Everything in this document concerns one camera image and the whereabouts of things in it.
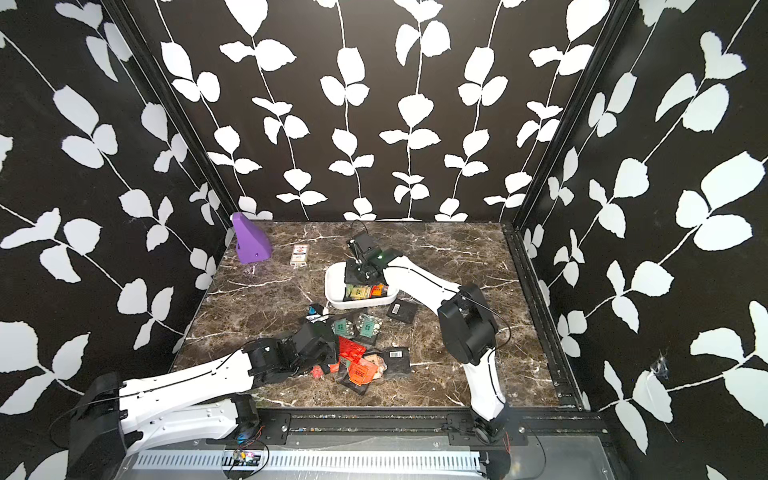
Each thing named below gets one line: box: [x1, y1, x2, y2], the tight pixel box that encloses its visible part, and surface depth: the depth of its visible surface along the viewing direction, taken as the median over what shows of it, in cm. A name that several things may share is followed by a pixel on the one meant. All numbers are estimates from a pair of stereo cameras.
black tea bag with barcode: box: [386, 296, 417, 324], surface depth 97 cm
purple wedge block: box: [232, 212, 272, 264], surface depth 105 cm
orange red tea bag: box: [348, 358, 378, 386], surface depth 84 cm
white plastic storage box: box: [324, 261, 400, 310], surface depth 97 cm
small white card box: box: [290, 244, 310, 268], surface depth 110 cm
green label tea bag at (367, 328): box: [354, 312, 383, 346], surface depth 93 cm
